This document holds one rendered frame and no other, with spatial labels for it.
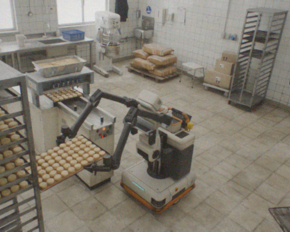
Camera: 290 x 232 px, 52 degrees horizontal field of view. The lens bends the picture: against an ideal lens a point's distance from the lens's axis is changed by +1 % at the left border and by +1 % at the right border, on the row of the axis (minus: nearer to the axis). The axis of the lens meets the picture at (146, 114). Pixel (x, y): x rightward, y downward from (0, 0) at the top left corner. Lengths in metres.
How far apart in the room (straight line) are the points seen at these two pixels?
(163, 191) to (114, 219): 0.58
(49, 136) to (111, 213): 1.20
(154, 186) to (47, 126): 1.45
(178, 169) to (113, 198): 0.83
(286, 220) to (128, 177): 1.77
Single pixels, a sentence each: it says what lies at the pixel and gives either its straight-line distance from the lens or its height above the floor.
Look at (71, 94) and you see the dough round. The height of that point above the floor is 0.92.
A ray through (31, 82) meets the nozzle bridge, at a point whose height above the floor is 1.12.
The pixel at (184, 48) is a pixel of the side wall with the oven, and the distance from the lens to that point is 7.51.
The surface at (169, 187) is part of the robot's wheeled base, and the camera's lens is 3.30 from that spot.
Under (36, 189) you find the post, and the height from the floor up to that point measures 1.04.
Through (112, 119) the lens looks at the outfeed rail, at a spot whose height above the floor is 0.88.
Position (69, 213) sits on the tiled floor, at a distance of 3.42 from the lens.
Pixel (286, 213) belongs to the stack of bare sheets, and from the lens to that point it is 3.84.
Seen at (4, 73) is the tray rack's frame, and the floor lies 1.82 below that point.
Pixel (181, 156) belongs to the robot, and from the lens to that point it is 3.17.
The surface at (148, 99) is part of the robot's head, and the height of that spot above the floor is 1.28.
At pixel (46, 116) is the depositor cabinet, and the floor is 0.74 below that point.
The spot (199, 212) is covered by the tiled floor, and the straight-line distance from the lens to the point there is 3.50.
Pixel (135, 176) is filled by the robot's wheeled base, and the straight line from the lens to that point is 3.40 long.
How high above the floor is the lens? 2.39
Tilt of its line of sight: 26 degrees down
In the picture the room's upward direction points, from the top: 4 degrees clockwise
